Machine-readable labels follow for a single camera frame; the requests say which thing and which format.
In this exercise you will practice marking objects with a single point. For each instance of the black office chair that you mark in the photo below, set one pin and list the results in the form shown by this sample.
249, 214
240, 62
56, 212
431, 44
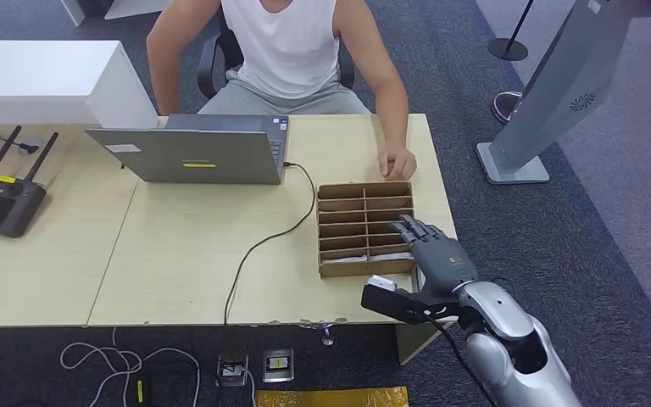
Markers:
209, 62

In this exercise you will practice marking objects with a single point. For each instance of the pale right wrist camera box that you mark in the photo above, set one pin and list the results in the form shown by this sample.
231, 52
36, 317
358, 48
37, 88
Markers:
382, 283

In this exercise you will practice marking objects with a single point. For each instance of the person's right forearm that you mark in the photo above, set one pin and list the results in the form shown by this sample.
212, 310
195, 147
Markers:
164, 90

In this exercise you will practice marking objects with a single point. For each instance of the chrome desk fitting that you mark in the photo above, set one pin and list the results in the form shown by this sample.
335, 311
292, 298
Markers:
327, 337

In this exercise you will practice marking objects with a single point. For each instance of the white furniture base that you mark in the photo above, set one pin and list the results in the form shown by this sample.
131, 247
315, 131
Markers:
73, 10

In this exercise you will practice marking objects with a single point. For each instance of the black stanchion post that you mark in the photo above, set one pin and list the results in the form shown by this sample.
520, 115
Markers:
507, 49

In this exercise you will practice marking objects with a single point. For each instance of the black remote controller with antennas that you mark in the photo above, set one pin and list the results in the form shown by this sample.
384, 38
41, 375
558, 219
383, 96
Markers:
1, 208

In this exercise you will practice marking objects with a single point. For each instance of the chrome stanchion base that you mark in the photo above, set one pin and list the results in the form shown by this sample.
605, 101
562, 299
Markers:
504, 107

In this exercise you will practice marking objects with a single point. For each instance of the closed floor socket box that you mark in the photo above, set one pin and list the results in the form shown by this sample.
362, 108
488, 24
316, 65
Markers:
278, 364

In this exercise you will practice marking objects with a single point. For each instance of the grey laptop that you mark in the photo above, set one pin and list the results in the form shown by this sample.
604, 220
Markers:
192, 151

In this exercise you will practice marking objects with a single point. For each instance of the person's left hand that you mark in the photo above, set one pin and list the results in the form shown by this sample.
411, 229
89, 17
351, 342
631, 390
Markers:
398, 163

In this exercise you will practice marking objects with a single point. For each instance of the yellow foil sheet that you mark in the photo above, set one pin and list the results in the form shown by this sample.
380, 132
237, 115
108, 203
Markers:
331, 399

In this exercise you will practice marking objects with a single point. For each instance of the person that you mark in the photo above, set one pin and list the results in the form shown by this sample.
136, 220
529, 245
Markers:
286, 45

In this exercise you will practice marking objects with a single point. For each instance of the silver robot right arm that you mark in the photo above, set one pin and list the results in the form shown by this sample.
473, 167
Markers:
505, 348

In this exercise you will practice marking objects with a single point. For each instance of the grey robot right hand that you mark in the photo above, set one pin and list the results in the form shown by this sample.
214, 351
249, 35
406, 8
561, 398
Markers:
443, 261

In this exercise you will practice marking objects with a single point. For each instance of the person's left forearm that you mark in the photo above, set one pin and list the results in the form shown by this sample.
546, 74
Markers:
392, 115

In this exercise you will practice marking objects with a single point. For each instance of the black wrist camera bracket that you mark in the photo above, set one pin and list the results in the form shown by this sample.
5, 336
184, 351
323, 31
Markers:
393, 306

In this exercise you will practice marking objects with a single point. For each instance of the beige desk leg panel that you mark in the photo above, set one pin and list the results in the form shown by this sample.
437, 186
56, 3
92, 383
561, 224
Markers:
410, 344

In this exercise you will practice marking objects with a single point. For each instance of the grey kiosk stand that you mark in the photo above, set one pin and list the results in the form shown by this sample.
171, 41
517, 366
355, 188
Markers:
564, 78

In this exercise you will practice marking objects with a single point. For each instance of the white cabinet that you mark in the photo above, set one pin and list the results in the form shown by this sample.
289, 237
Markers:
40, 78

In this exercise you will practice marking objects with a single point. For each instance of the cardboard card organiser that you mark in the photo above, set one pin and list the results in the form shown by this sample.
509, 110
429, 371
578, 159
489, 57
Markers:
359, 270

